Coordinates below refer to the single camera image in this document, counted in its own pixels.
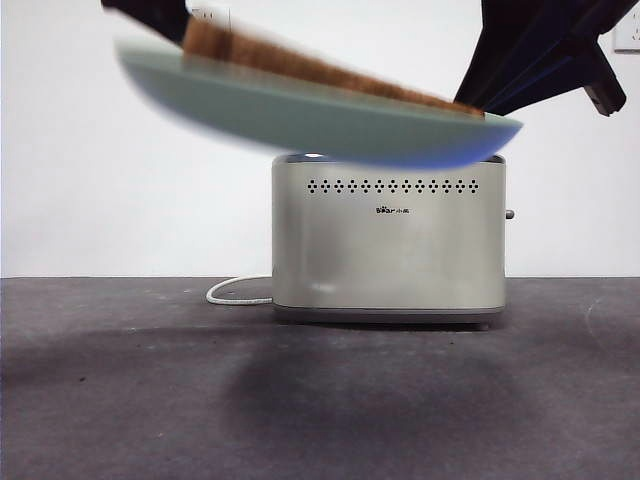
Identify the brown crust bread slice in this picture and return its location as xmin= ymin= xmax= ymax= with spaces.
xmin=180 ymin=18 xmax=486 ymax=121

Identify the pale green round plate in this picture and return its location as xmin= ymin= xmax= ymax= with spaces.
xmin=113 ymin=34 xmax=525 ymax=169

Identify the cream and chrome toaster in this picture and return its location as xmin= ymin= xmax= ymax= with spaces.
xmin=272 ymin=152 xmax=516 ymax=329

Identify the white wall socket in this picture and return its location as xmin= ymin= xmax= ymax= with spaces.
xmin=611 ymin=19 xmax=640 ymax=54
xmin=191 ymin=4 xmax=232 ymax=27

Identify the white toaster power cord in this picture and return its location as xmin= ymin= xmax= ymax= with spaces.
xmin=206 ymin=276 xmax=274 ymax=307

